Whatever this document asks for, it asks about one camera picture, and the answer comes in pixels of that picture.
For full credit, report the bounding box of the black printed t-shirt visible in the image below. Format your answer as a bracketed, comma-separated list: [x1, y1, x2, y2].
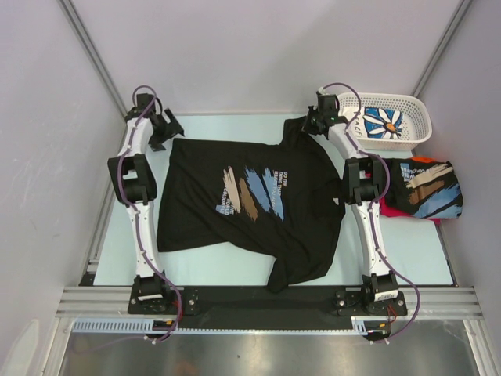
[157, 117, 345, 293]
[398, 161, 463, 222]

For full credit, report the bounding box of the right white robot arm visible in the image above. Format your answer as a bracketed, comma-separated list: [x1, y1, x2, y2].
[303, 91, 399, 316]

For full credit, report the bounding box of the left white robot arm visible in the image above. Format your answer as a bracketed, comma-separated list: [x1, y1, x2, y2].
[107, 85, 185, 315]

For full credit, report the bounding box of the white daisy print t-shirt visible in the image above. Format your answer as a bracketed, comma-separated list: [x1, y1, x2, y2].
[342, 107, 403, 140]

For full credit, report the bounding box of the white plastic basket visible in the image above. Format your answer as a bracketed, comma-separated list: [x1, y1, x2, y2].
[338, 92, 432, 151]

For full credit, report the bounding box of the folded red t-shirt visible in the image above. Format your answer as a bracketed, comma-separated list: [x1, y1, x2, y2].
[379, 155, 443, 224]

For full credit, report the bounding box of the folded black printed t-shirt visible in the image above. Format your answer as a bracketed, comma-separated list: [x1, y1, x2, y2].
[398, 161, 463, 222]

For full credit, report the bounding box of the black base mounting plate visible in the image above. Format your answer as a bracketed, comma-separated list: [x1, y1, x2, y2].
[128, 286, 408, 331]

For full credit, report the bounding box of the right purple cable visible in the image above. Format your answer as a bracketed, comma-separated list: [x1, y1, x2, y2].
[319, 81, 424, 345]

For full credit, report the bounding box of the purple cable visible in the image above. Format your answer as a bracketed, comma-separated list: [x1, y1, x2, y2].
[319, 81, 424, 345]
[119, 84, 185, 345]

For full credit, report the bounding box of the right aluminium corner post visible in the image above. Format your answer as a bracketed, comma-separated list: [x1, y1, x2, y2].
[411, 0, 474, 98]

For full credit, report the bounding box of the aluminium corner post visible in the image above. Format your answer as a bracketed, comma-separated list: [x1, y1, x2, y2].
[411, 0, 474, 98]
[56, 0, 127, 117]

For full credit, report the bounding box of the left aluminium corner post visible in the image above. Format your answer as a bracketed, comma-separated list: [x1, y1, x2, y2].
[56, 0, 127, 117]

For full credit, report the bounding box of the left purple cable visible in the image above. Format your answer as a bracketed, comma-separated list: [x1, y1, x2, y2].
[119, 84, 185, 345]

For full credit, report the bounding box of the aluminium frame rail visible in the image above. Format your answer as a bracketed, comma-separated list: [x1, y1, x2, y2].
[56, 286, 483, 320]

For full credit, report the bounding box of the white slotted cable duct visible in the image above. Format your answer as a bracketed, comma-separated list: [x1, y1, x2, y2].
[72, 316, 388, 335]

